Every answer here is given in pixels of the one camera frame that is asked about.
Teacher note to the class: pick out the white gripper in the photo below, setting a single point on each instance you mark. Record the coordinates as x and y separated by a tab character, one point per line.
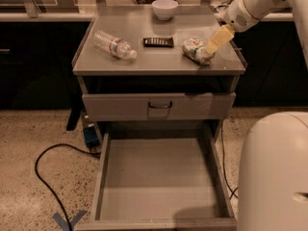
236	17

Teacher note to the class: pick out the green 7up can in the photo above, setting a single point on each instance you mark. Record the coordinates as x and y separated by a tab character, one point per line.
194	48

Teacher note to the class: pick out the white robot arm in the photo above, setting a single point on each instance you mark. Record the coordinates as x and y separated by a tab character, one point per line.
273	172

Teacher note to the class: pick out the grey drawer cabinet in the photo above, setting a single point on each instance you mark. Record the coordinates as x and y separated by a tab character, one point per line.
156	69

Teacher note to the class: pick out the closed grey top drawer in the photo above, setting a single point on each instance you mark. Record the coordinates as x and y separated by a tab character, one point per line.
157	106

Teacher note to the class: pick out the open grey middle drawer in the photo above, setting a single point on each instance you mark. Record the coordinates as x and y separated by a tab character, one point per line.
172	183

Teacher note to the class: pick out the white bowl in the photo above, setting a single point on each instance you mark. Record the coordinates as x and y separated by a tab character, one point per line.
165	9

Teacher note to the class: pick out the black chocolate bar packet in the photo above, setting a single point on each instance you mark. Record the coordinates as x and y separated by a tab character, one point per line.
158	42

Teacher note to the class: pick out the clear plastic water bottle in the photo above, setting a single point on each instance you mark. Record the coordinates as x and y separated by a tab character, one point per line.
115	46

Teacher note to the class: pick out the blue power adapter box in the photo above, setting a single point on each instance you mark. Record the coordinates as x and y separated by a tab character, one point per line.
90	137

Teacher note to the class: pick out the dark counter with glass partition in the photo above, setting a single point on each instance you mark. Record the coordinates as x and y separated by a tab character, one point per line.
36	56

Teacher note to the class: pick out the blue tape cross mark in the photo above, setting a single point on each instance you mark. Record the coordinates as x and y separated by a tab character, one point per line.
68	225

